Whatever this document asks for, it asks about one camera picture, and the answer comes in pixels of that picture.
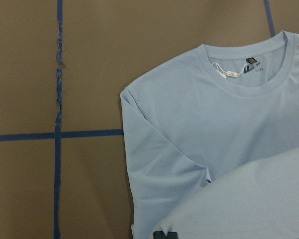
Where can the light blue t-shirt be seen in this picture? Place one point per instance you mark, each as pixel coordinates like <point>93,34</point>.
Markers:
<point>186,126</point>

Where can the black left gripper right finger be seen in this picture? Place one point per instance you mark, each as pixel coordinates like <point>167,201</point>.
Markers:
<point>172,235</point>

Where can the white garment hang tag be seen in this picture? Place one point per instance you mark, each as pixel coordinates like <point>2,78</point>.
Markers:
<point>224,73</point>

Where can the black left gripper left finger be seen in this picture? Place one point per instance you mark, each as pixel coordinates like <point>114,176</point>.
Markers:
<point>159,235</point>

